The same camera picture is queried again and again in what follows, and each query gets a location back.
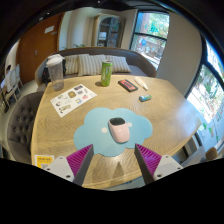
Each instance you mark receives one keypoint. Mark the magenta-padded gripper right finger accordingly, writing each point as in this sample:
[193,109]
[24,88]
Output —
[168,166]

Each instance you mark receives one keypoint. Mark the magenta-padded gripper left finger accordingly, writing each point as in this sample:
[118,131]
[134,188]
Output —
[59,166]

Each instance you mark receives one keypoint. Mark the pink computer mouse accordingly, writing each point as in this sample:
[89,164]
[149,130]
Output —
[119,131]

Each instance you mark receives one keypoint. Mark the blue cloud-shaped mouse pad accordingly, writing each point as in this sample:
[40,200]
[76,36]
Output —
[93,133]

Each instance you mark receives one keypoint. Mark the yellow code card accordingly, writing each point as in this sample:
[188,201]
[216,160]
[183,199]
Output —
[44,161]

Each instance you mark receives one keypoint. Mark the grey tufted armchair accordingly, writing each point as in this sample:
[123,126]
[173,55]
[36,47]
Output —
[20,126]

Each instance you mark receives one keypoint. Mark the white sticker sheet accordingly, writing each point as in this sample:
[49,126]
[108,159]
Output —
[71,100]

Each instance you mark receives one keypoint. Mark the small teal eraser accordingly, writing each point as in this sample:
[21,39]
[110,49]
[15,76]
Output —
[145,98]

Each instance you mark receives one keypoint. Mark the large side window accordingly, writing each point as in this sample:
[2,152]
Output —
[208,96]

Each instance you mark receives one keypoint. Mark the white tube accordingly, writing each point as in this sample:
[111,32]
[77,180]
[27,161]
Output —
[141,83]

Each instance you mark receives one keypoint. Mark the group of dining chairs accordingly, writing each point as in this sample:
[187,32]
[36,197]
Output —
[11,90]

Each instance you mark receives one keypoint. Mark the black and red flat case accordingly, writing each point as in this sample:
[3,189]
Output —
[128,85]

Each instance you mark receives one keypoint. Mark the clear shaker bottle white lid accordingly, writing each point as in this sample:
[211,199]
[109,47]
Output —
[56,75]

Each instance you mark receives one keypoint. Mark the person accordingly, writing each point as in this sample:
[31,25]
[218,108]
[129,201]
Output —
[9,78]

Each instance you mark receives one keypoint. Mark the striped beige cushion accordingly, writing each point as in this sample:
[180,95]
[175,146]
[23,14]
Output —
[90,65]
[120,65]
[71,65]

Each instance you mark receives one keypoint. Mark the green drink can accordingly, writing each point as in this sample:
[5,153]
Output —
[106,75]

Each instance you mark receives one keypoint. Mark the brown curved sofa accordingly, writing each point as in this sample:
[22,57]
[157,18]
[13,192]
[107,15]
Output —
[140,61]

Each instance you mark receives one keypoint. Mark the wooden door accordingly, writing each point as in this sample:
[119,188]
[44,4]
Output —
[35,50]

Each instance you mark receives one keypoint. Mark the black-framed window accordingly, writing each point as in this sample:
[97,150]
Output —
[150,36]

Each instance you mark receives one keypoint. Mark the white door sign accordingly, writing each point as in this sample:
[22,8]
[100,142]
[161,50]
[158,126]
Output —
[49,29]

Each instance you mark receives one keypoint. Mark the glass-door cabinet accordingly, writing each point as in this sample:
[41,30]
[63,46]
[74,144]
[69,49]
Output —
[108,31]

